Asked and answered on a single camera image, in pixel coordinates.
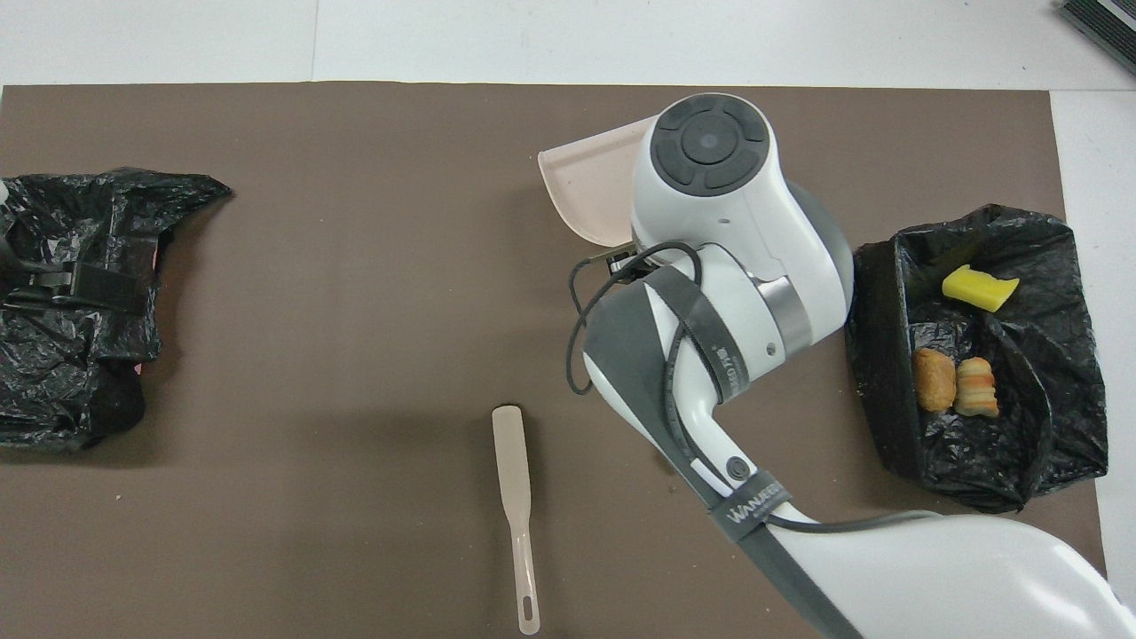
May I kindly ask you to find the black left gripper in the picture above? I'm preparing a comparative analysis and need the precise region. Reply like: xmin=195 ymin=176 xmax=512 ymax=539
xmin=27 ymin=264 xmax=147 ymax=312

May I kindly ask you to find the beige plastic dustpan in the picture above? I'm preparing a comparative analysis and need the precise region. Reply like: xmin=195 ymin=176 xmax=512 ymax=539
xmin=537 ymin=115 xmax=662 ymax=248

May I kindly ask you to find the brown toy bread roll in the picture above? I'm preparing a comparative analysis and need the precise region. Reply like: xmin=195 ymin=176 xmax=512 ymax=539
xmin=914 ymin=347 xmax=958 ymax=413

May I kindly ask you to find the yellow sponge piece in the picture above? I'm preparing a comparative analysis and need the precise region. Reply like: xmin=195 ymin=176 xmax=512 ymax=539
xmin=942 ymin=264 xmax=1021 ymax=313

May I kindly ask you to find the small striped toy pastry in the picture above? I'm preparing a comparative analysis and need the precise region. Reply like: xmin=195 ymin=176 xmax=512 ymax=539
xmin=954 ymin=357 xmax=1000 ymax=419

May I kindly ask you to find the crumpled black trash bag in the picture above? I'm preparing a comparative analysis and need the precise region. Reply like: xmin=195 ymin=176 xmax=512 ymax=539
xmin=0 ymin=167 xmax=233 ymax=451

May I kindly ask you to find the right black bin bag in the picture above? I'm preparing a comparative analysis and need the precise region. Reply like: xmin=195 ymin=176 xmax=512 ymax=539
xmin=840 ymin=204 xmax=1109 ymax=515

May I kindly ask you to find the brown table mat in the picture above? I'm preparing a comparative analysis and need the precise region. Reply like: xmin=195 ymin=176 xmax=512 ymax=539
xmin=0 ymin=82 xmax=1115 ymax=639

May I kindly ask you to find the grey ribbed device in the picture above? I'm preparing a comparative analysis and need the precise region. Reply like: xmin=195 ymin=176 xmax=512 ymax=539
xmin=1058 ymin=0 xmax=1136 ymax=77

